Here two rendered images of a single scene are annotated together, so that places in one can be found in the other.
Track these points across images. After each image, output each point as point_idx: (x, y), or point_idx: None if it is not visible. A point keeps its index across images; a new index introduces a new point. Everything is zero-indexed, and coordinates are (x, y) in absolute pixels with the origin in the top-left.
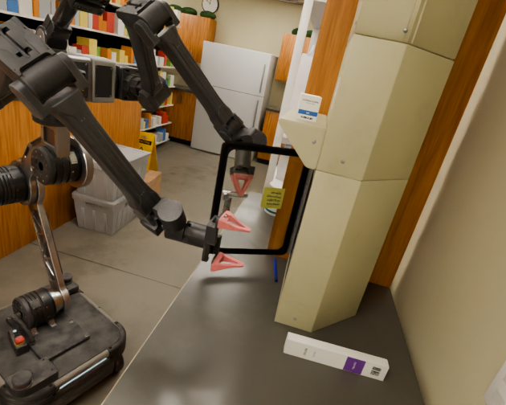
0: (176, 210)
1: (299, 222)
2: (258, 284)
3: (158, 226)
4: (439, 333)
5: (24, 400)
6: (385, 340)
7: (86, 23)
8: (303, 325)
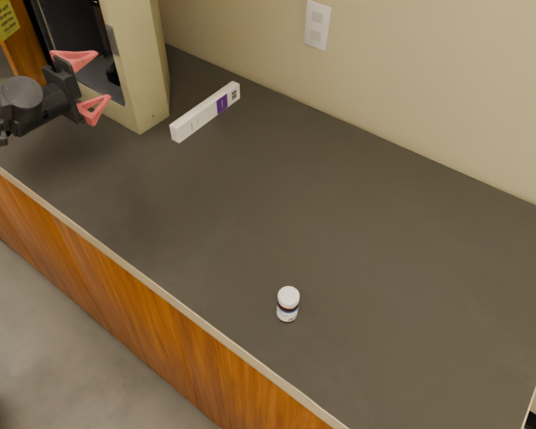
0: (29, 86)
1: (50, 28)
2: (79, 128)
3: (4, 130)
4: (238, 33)
5: None
6: (207, 75)
7: None
8: (162, 116)
